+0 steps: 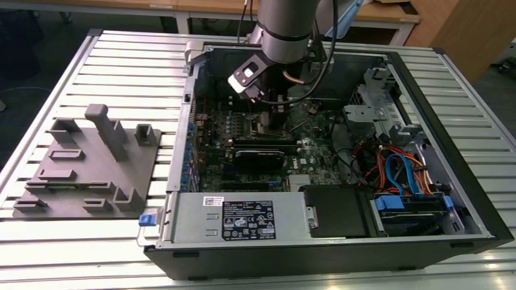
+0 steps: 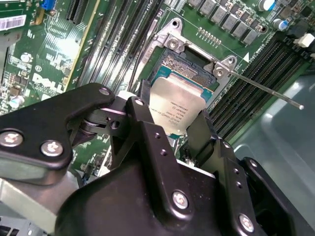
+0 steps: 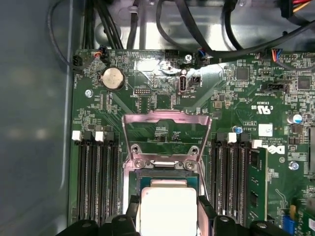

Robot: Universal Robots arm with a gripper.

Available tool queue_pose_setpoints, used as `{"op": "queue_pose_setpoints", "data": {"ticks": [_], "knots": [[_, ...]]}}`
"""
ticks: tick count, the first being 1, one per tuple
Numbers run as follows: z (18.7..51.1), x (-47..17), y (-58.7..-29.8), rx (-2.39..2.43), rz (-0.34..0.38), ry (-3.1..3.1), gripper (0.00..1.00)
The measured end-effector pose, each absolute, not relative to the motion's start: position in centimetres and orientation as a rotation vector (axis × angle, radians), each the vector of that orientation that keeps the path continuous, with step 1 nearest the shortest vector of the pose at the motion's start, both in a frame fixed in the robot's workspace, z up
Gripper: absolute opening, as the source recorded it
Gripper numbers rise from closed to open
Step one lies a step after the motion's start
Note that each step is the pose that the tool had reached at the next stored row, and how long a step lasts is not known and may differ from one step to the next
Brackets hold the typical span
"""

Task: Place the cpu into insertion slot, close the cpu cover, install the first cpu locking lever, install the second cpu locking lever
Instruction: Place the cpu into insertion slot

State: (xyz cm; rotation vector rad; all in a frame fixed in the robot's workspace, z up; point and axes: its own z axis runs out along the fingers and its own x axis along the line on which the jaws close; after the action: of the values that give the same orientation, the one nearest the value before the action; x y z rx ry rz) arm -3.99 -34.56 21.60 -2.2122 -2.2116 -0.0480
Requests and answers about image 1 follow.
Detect black plastic shroud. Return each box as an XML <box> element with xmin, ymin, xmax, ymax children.
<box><xmin>302</xmin><ymin>184</ymin><xmax>379</xmax><ymax>239</ymax></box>

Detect silver power supply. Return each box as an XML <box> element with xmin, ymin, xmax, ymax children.
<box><xmin>159</xmin><ymin>192</ymin><xmax>314</xmax><ymax>244</ymax></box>

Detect metal socket cover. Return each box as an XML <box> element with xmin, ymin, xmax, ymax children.
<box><xmin>287</xmin><ymin>104</ymin><xmax>311</xmax><ymax>134</ymax></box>

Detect blue disk carrier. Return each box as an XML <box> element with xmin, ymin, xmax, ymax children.
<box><xmin>373</xmin><ymin>195</ymin><xmax>457</xmax><ymax>218</ymax></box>

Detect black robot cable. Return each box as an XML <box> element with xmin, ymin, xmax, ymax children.
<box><xmin>262</xmin><ymin>0</ymin><xmax>341</xmax><ymax>106</ymax></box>

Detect grey case latch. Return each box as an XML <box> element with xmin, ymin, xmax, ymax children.
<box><xmin>185</xmin><ymin>41</ymin><xmax>207</xmax><ymax>73</ymax></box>

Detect CPU socket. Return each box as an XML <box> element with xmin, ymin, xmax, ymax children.
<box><xmin>250</xmin><ymin>114</ymin><xmax>295</xmax><ymax>140</ymax></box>

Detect black graphics card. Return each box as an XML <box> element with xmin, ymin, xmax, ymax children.
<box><xmin>234</xmin><ymin>148</ymin><xmax>287</xmax><ymax>173</ymax></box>

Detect grey parts rack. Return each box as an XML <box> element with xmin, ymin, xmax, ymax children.
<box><xmin>11</xmin><ymin>103</ymin><xmax>163</xmax><ymax>219</ymax></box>

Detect black PC case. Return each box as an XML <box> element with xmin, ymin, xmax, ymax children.
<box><xmin>143</xmin><ymin>40</ymin><xmax>514</xmax><ymax>282</ymax></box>

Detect black internal cable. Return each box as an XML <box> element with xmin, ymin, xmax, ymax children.
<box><xmin>330</xmin><ymin>116</ymin><xmax>367</xmax><ymax>185</ymax></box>

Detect wooden cabinet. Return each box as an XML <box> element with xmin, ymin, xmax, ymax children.
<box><xmin>407</xmin><ymin>0</ymin><xmax>516</xmax><ymax>84</ymax></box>

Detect silver chipset heatsink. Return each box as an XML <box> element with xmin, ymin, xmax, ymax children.
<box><xmin>289</xmin><ymin>173</ymin><xmax>314</xmax><ymax>185</ymax></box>

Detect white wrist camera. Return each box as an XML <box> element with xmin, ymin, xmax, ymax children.
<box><xmin>229</xmin><ymin>54</ymin><xmax>271</xmax><ymax>102</ymax></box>

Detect wooden desk white frame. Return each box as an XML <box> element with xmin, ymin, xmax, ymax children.
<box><xmin>187</xmin><ymin>0</ymin><xmax>423</xmax><ymax>47</ymax></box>
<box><xmin>0</xmin><ymin>0</ymin><xmax>191</xmax><ymax>36</ymax></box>

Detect metal drive cage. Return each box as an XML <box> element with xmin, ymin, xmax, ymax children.
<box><xmin>342</xmin><ymin>68</ymin><xmax>429</xmax><ymax>146</ymax></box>

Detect green motherboard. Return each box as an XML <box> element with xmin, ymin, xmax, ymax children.
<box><xmin>194</xmin><ymin>101</ymin><xmax>353</xmax><ymax>193</ymax></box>

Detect blue wire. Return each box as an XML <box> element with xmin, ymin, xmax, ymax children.
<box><xmin>385</xmin><ymin>153</ymin><xmax>425</xmax><ymax>199</ymax></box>

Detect copper curved tube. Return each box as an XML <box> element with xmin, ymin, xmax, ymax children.
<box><xmin>282</xmin><ymin>68</ymin><xmax>309</xmax><ymax>89</ymax></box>

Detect orange wires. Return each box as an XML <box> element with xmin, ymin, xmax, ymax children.
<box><xmin>365</xmin><ymin>144</ymin><xmax>445</xmax><ymax>197</ymax></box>

